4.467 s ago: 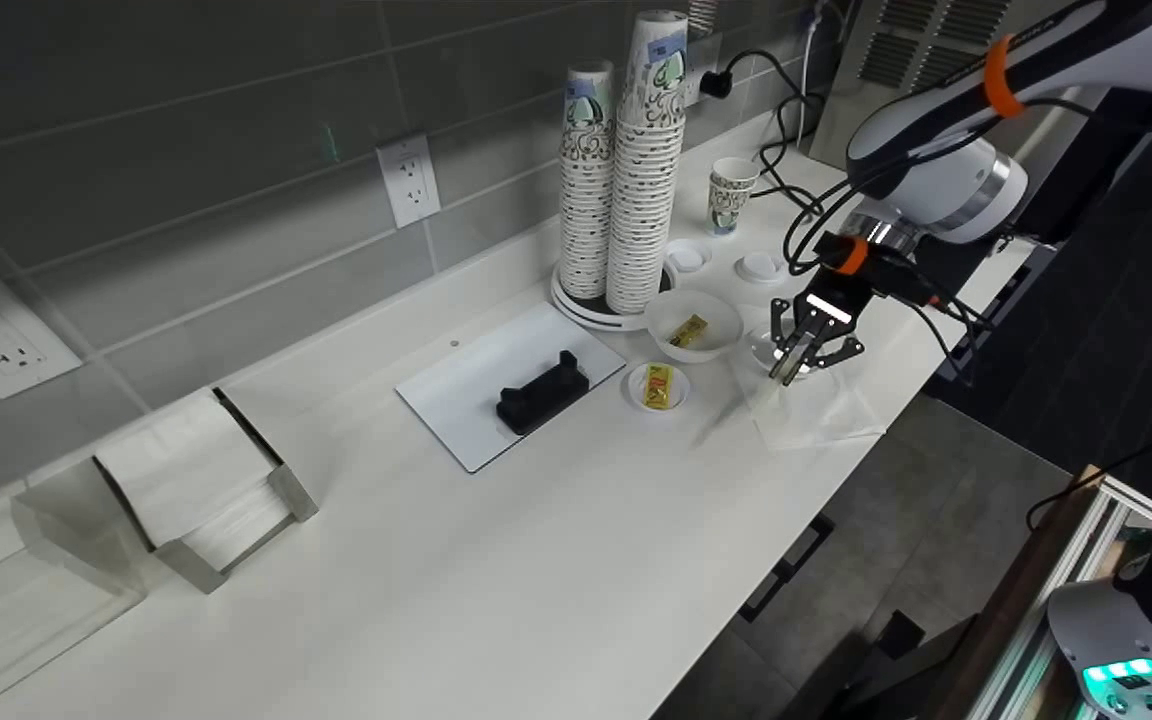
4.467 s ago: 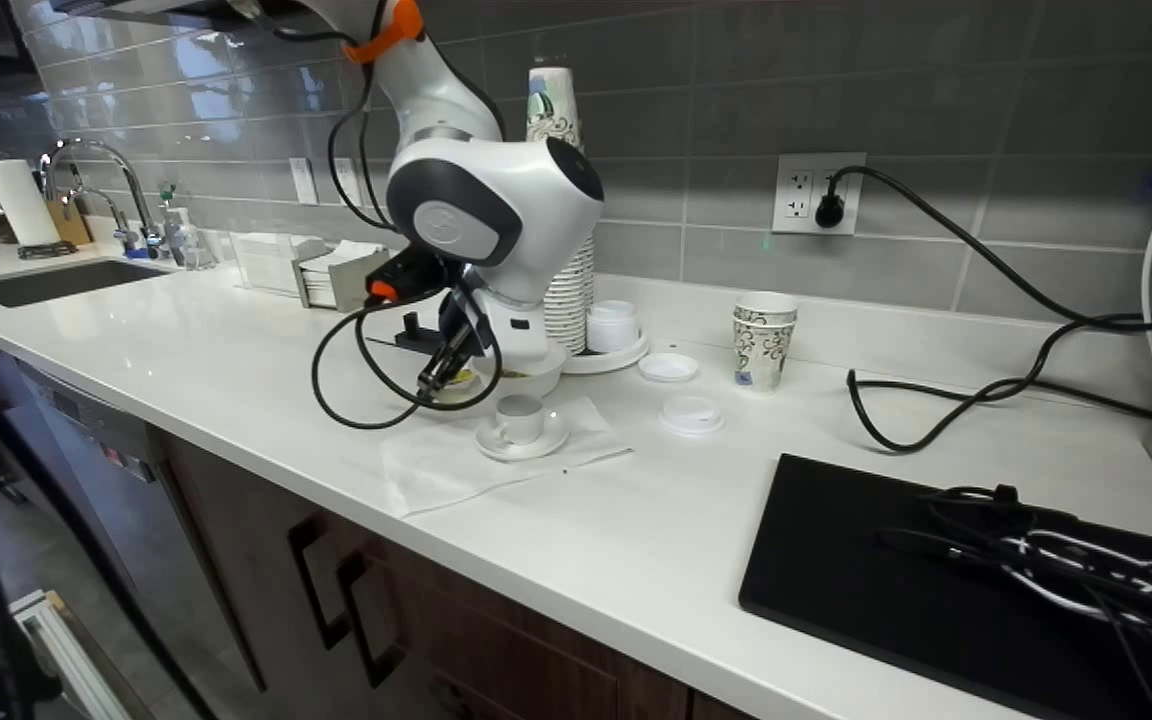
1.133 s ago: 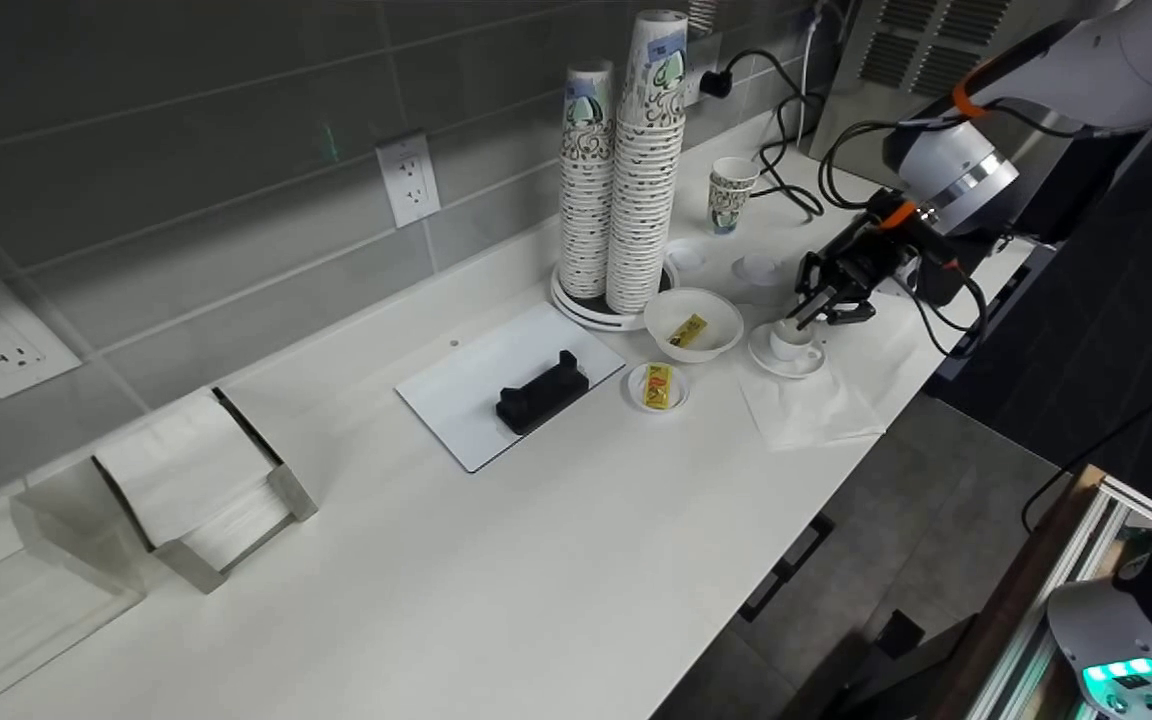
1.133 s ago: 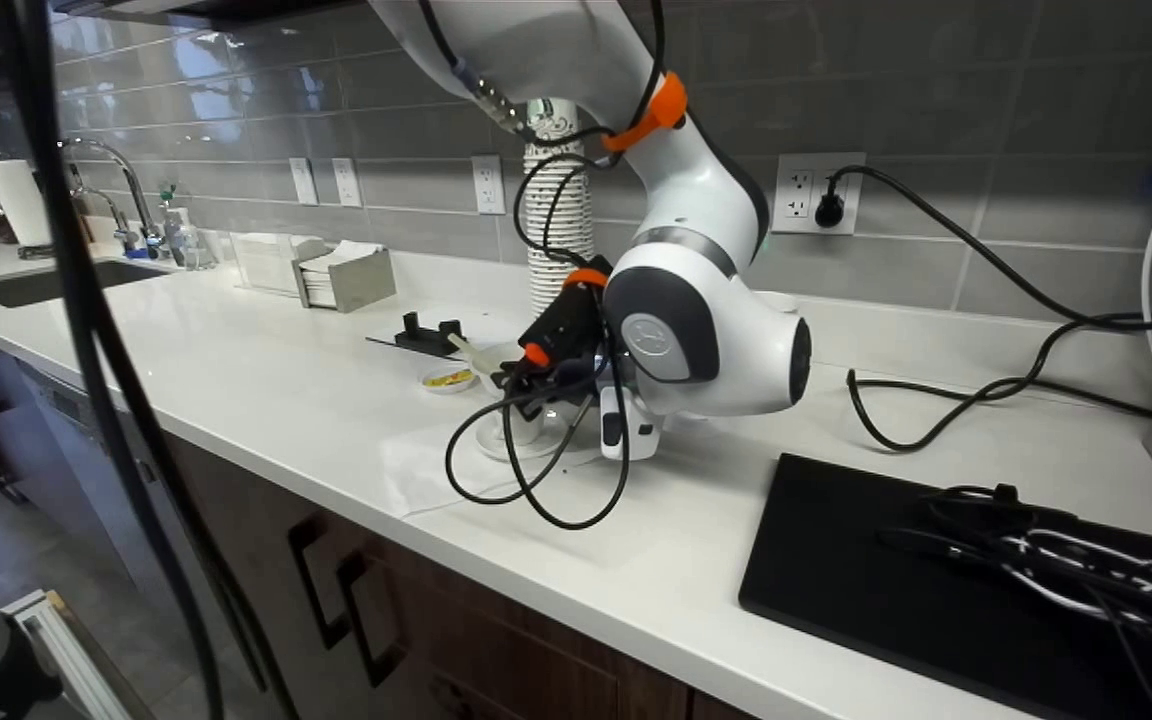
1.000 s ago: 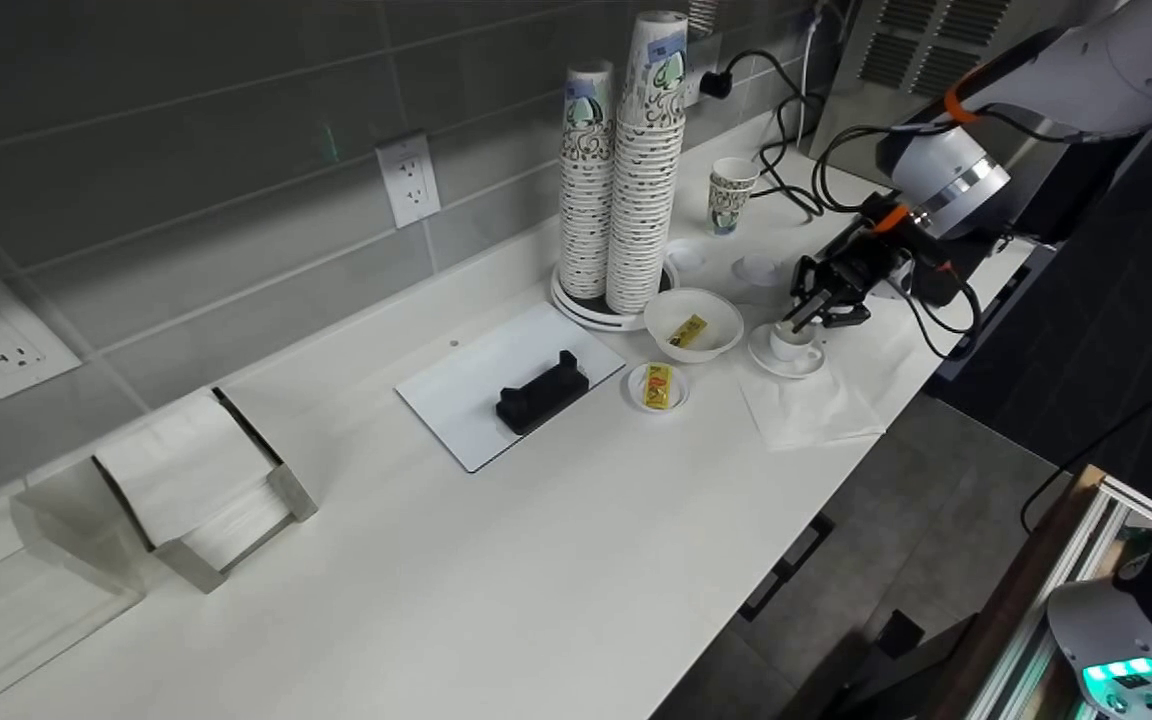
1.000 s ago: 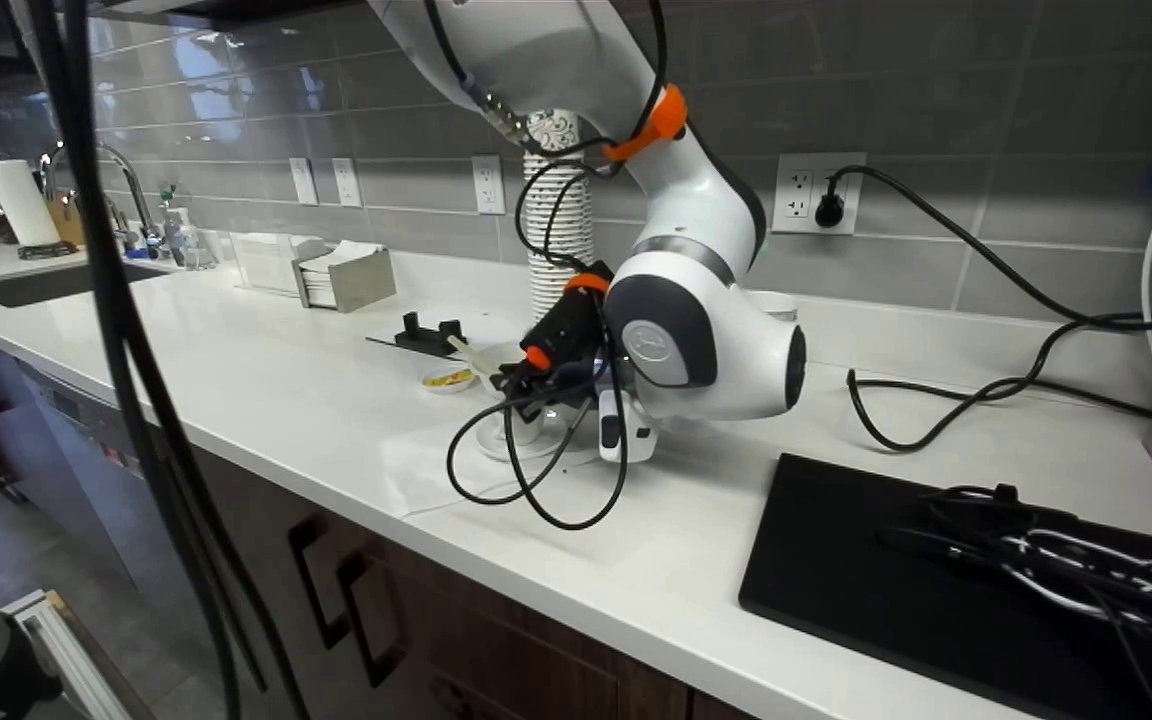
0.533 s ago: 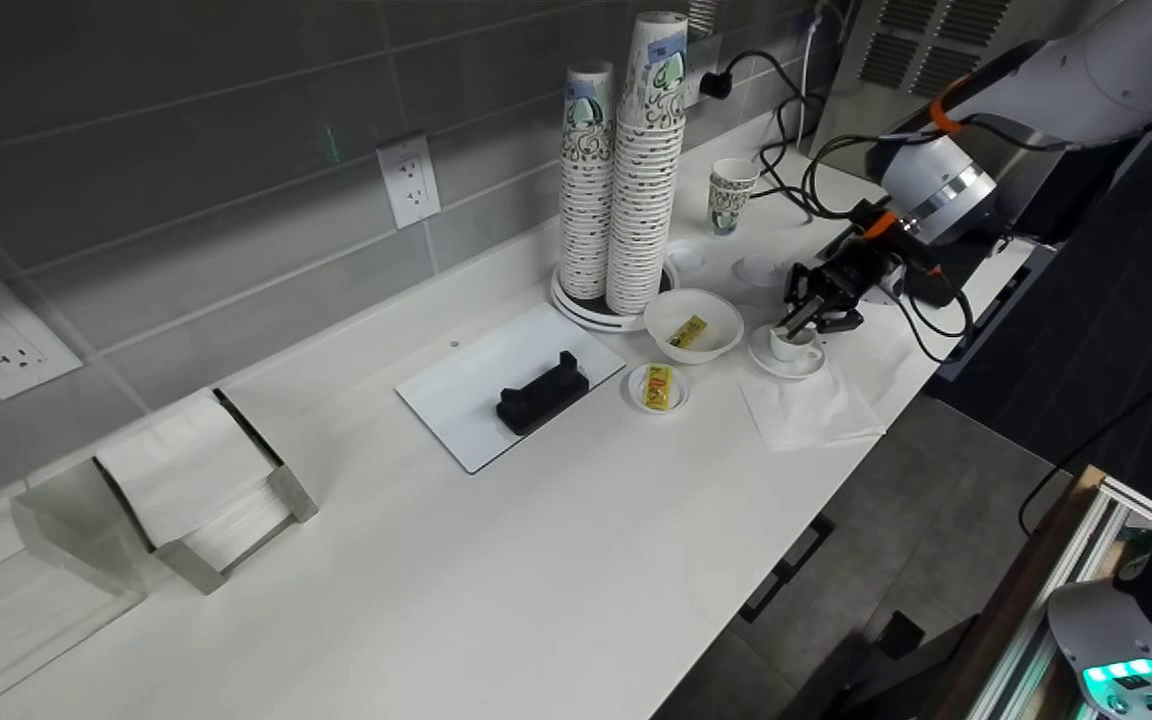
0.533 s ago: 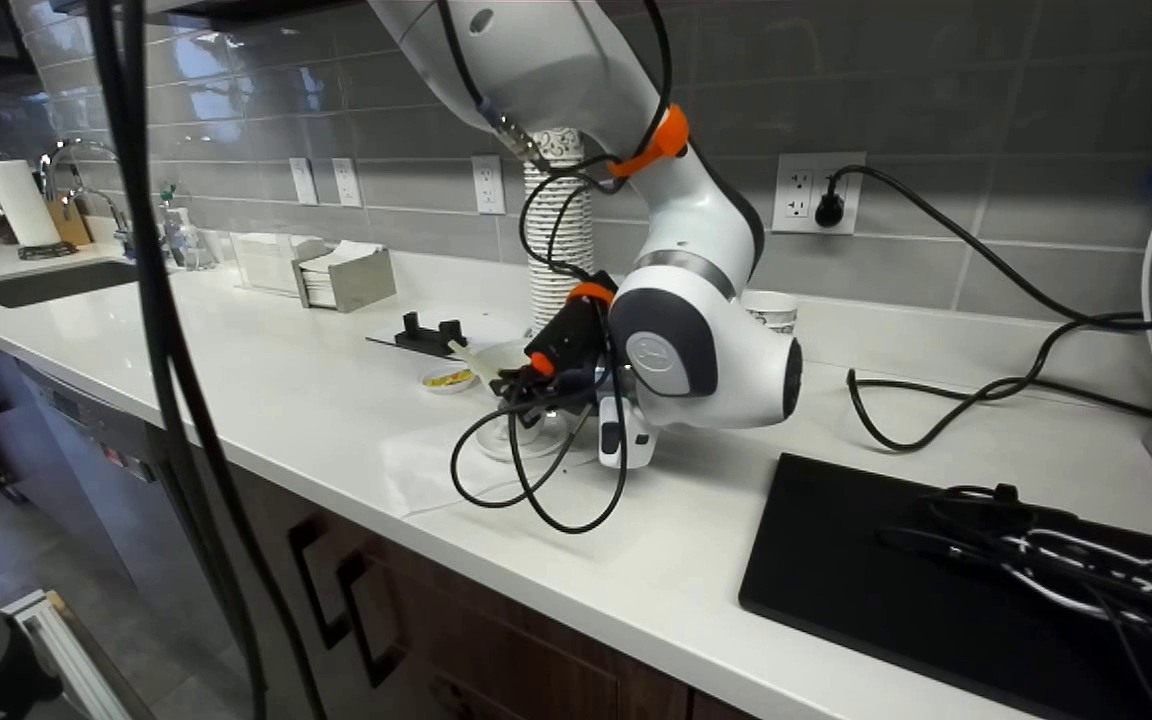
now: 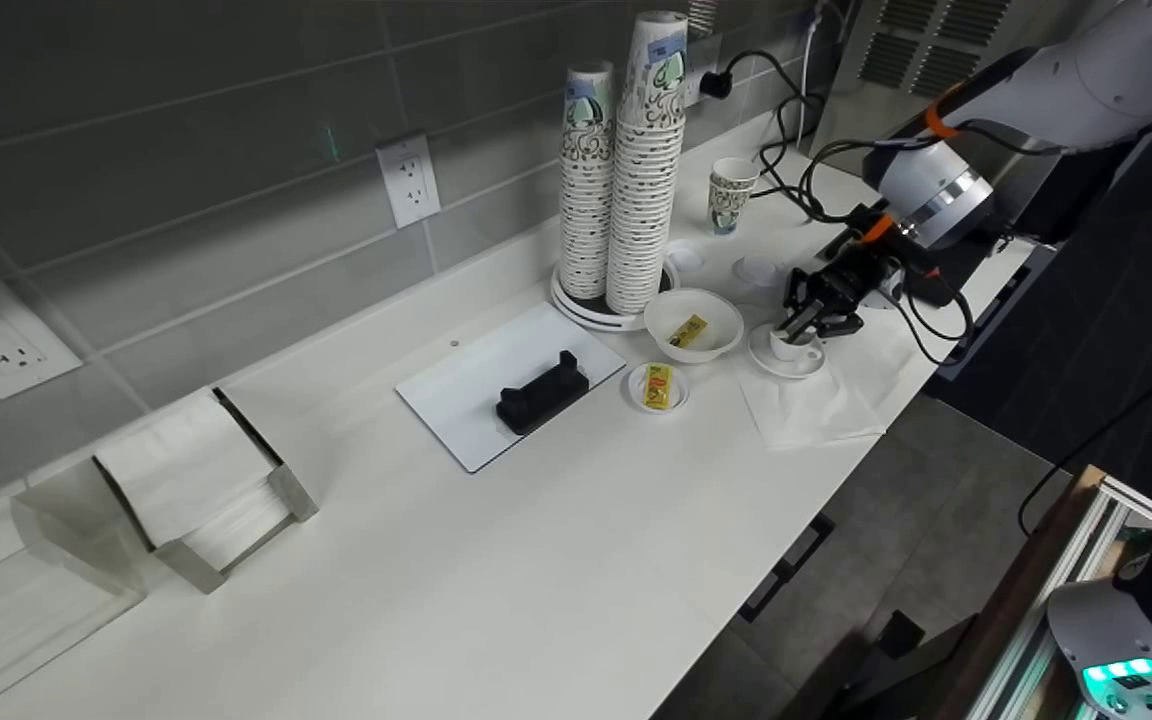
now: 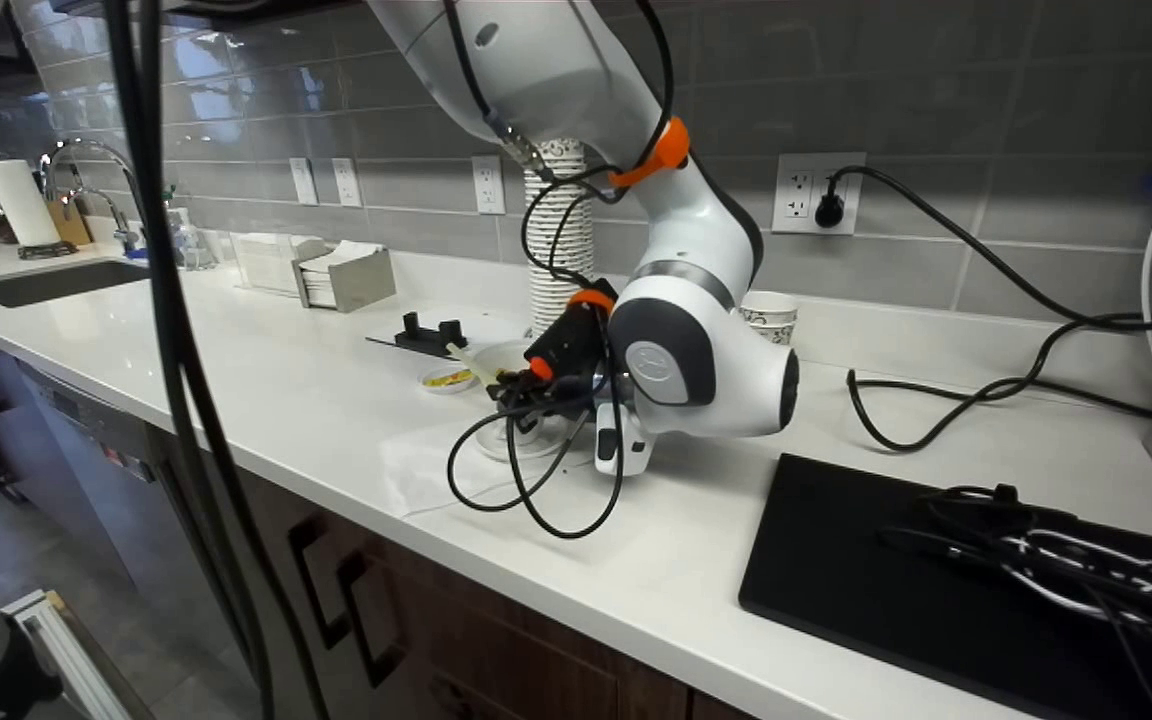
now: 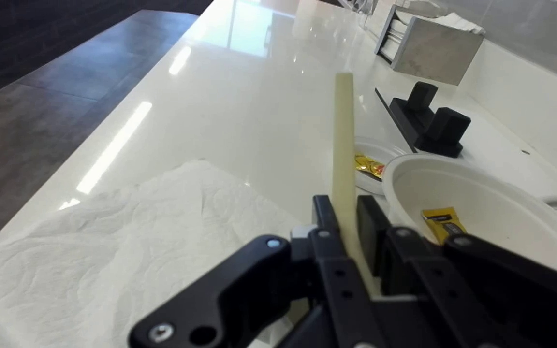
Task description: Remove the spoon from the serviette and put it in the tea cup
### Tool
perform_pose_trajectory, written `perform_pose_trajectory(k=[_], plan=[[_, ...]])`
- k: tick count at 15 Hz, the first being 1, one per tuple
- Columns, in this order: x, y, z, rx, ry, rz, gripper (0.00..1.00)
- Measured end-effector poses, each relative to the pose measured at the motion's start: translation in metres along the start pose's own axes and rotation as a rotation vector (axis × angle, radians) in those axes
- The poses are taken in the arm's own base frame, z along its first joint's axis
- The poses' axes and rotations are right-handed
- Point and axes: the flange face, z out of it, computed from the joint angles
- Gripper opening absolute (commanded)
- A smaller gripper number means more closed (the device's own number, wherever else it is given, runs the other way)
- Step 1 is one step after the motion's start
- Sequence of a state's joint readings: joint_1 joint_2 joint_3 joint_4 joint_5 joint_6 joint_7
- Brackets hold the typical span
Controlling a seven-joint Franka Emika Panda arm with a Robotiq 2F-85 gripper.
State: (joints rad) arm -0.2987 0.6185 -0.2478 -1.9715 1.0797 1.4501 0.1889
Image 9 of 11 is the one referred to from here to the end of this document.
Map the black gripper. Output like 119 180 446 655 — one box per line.
779 222 912 345

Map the white tea cup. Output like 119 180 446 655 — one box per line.
764 323 826 374

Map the single patterned paper cup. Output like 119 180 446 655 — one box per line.
705 150 769 241

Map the tall patterned paper cup stack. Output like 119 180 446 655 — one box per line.
604 6 694 317

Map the short patterned paper cup stack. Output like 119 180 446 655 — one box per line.
556 60 615 304

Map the yellow food piece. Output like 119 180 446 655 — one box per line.
638 364 675 411
666 311 711 353

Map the white bowl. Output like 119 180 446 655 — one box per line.
638 289 748 373

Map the small white plate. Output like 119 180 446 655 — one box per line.
625 360 694 416

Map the grey metal appliance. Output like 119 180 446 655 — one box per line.
809 0 1049 145

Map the black holder block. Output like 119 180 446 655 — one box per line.
492 347 592 438

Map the white tray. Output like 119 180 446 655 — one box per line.
392 298 626 480

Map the white device with green light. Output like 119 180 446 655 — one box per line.
1044 532 1152 720

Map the metal napkin dispenser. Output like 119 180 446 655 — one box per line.
86 385 324 594

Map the clear acrylic holder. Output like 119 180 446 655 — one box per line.
0 450 151 720

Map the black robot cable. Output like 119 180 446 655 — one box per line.
787 130 991 373

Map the black power cable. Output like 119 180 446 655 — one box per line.
694 43 831 222

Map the black cabinet handle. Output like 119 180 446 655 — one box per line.
736 510 835 625

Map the wooden frame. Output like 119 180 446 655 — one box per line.
960 461 1152 720

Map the white wall outlet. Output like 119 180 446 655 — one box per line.
0 275 82 405
372 130 444 230

